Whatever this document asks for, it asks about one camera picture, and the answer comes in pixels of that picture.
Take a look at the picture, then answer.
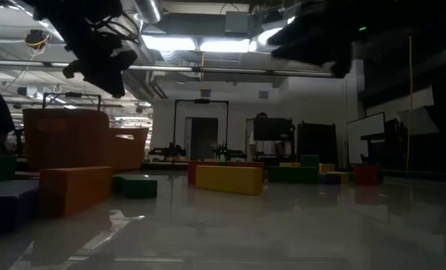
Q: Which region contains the orange long block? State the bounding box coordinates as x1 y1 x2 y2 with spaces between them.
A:
38 166 114 218

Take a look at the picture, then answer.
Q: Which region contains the red long block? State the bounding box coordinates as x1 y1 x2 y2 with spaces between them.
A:
187 160 265 185

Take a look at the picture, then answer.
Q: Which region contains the black monitor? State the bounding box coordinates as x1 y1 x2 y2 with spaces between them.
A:
253 117 295 142

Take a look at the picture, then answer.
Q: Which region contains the yellow hanging cable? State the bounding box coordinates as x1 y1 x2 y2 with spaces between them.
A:
406 35 414 172

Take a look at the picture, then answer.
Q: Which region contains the whiteboard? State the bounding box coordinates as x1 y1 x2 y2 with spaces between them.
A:
346 111 386 165

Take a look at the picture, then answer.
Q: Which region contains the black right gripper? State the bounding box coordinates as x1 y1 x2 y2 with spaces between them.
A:
266 7 358 79

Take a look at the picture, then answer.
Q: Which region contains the smooth silver air duct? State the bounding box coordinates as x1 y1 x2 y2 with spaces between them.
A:
132 0 163 26

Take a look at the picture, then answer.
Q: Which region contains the red small block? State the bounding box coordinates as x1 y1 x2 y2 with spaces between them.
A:
353 163 380 187

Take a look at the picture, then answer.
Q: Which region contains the ceiling light panel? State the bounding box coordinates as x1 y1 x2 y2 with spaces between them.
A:
140 34 197 53
199 38 252 54

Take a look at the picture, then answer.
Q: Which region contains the tall black gantry frame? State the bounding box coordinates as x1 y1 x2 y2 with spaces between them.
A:
172 97 230 161

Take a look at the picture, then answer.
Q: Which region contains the grey ceiling box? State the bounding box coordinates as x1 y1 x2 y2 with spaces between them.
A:
224 10 250 35

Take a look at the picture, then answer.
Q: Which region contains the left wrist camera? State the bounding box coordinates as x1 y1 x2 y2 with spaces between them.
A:
109 47 139 73

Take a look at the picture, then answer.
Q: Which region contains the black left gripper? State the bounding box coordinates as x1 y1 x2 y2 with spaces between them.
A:
59 20 128 100

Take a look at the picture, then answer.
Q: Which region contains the long metal ceiling rail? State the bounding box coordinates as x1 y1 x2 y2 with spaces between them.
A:
0 58 336 79

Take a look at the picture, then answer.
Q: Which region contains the white round air duct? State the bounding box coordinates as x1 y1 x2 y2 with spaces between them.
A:
257 26 283 47

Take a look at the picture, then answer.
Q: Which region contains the green small block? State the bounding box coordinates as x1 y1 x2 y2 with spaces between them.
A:
299 154 320 168

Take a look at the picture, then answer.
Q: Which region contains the orange plastic bin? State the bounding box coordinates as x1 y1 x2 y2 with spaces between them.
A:
22 107 150 173

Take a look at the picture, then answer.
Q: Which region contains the yellow long block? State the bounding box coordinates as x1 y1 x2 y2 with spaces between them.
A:
195 165 264 197

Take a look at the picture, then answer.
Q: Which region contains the dark double door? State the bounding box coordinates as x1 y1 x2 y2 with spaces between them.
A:
184 116 220 161

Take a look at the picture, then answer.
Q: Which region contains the purple long block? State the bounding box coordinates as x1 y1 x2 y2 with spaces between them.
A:
318 172 343 186
0 178 40 236

